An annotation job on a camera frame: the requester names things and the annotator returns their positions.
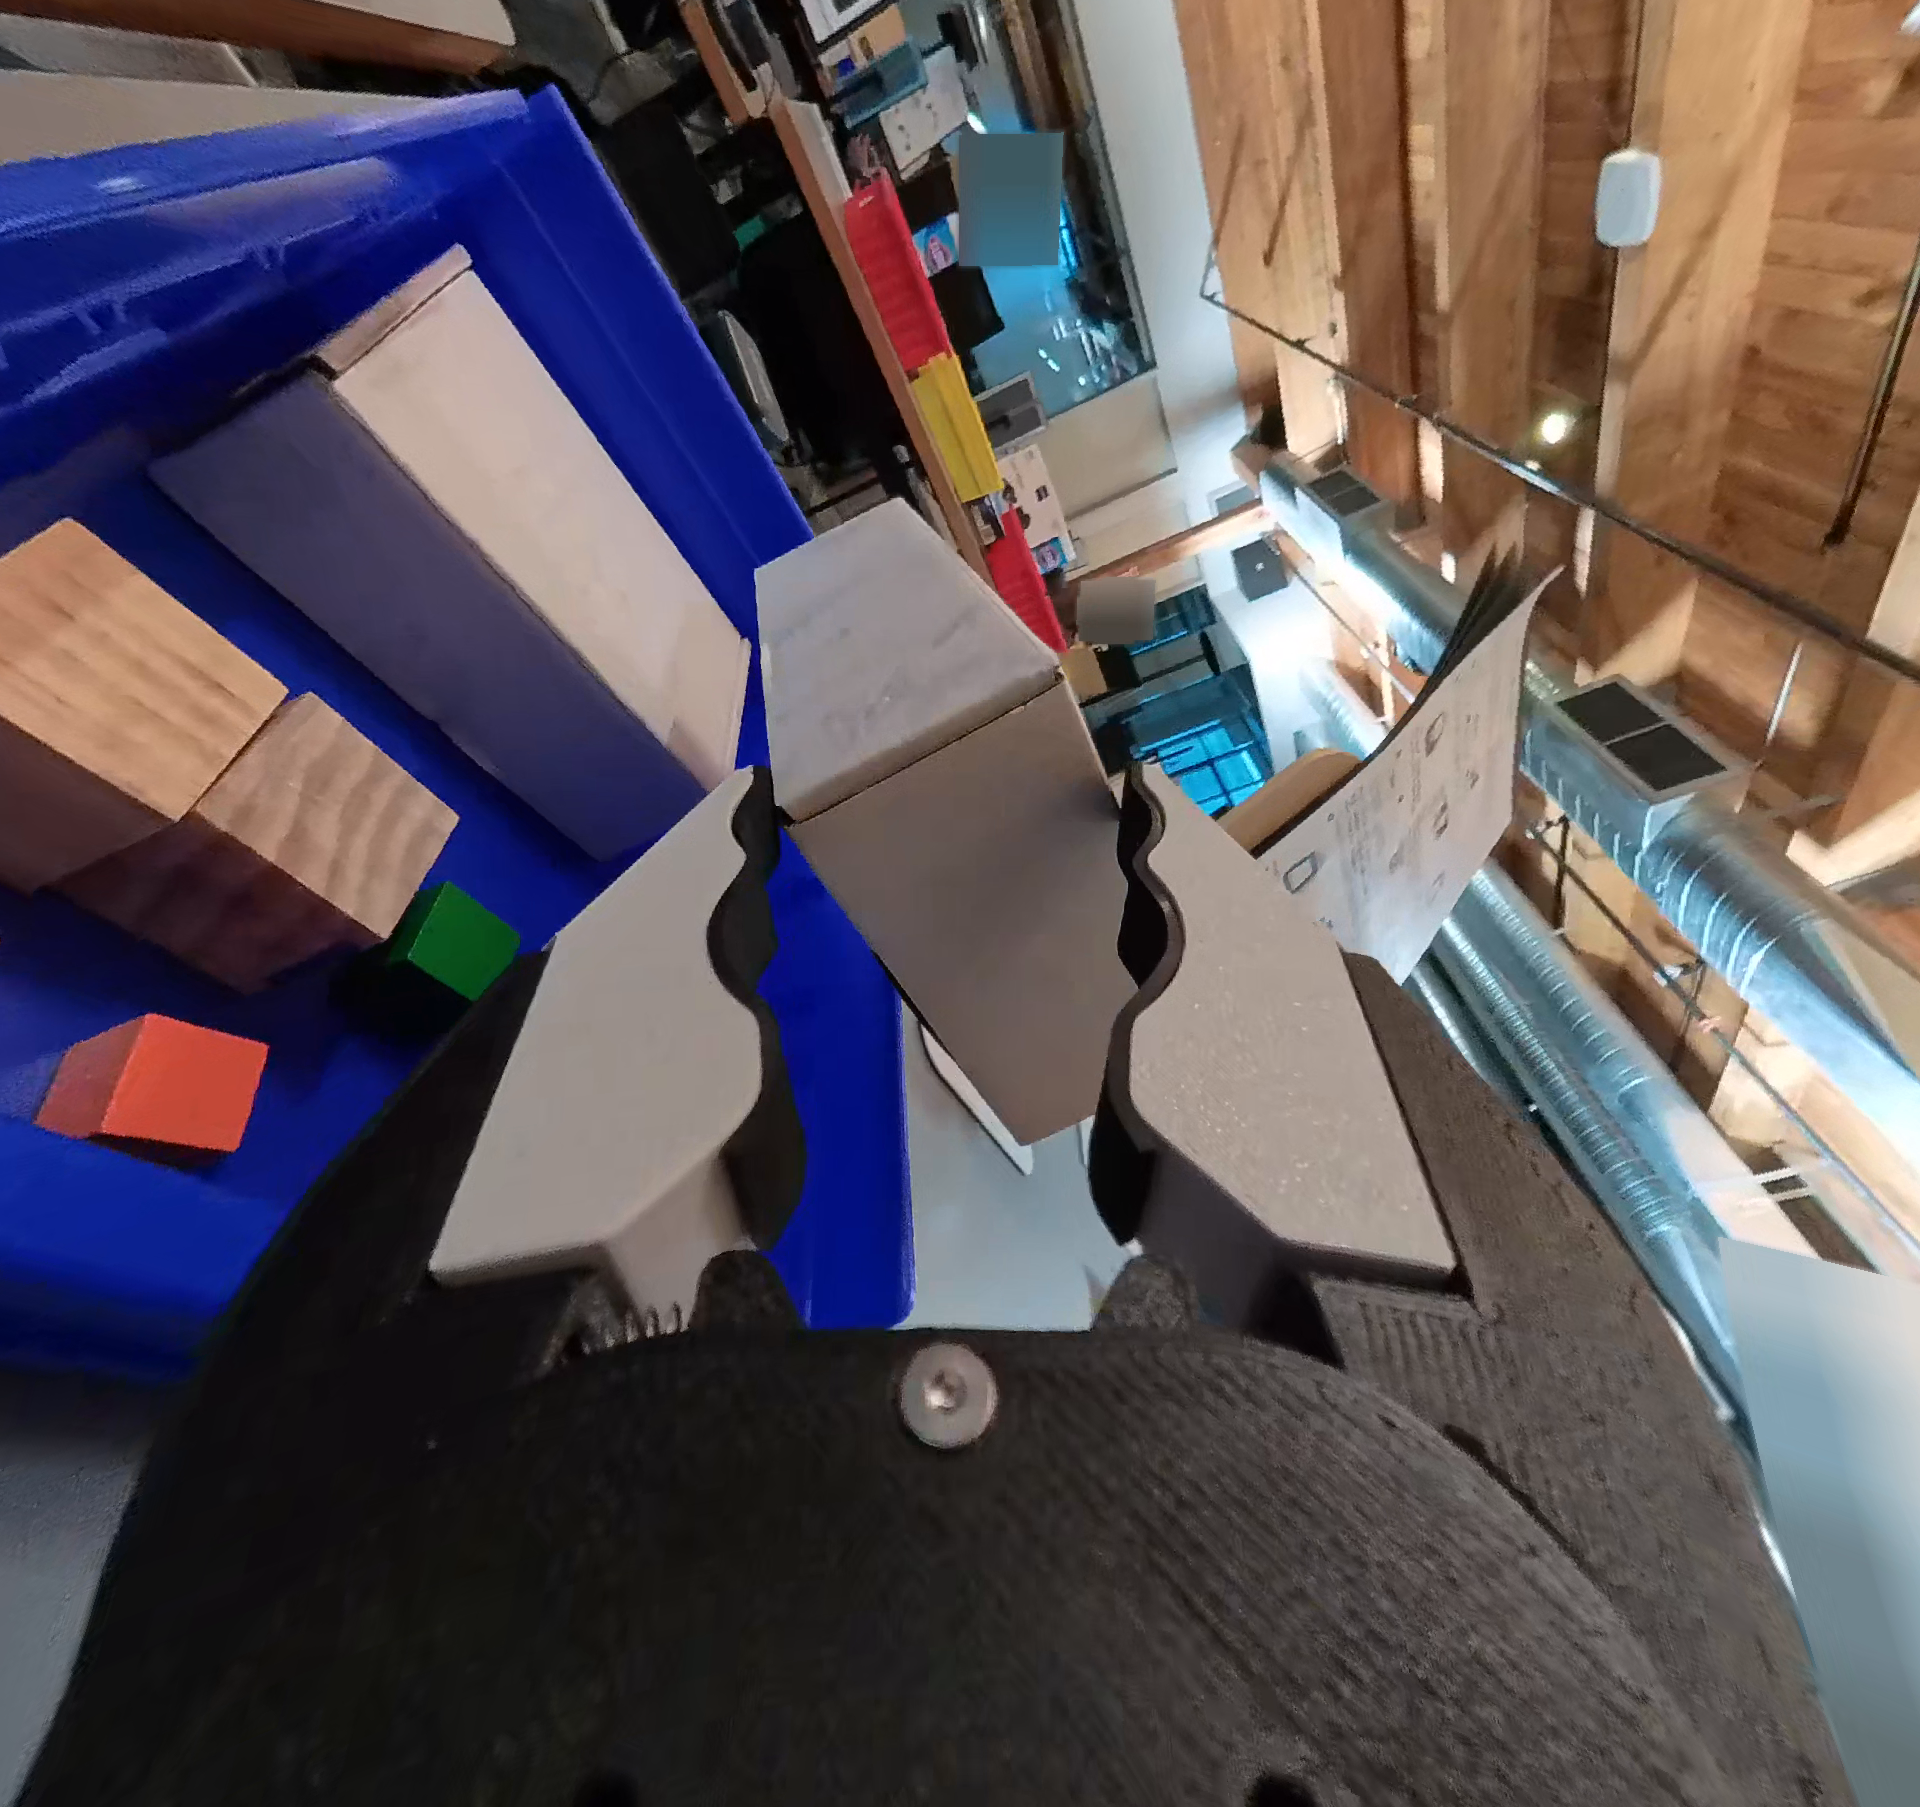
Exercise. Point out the printed instruction sheet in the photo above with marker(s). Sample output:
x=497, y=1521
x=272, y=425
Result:
x=1425, y=787

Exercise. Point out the light wooden block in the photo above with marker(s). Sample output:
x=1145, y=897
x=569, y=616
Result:
x=105, y=681

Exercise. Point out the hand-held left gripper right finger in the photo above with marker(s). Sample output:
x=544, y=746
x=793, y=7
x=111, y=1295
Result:
x=1289, y=1102

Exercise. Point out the white ceiling sensor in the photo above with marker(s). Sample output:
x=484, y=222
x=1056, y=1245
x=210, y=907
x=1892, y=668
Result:
x=1628, y=195

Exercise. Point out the yellow shelf bins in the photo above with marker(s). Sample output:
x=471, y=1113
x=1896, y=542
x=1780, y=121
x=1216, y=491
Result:
x=957, y=427

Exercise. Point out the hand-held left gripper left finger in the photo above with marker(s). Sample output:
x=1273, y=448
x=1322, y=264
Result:
x=600, y=1087

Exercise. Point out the silver spiral ventilation duct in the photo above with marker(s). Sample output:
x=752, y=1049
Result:
x=1560, y=1074
x=1725, y=877

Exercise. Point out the blue plastic bin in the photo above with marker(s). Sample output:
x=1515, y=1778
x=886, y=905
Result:
x=137, y=1237

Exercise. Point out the red wooden cube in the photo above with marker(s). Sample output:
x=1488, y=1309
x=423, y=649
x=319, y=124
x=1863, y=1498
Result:
x=166, y=1087

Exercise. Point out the green wooden cube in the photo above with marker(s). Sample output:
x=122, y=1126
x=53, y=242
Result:
x=450, y=938

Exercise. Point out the wavy-grain wooden block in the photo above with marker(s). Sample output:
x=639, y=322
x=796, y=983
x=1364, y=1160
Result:
x=300, y=848

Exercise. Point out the white cardboard box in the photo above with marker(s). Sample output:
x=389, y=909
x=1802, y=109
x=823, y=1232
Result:
x=497, y=531
x=929, y=848

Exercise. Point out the red shelf bins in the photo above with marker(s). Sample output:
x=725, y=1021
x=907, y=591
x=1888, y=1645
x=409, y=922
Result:
x=893, y=269

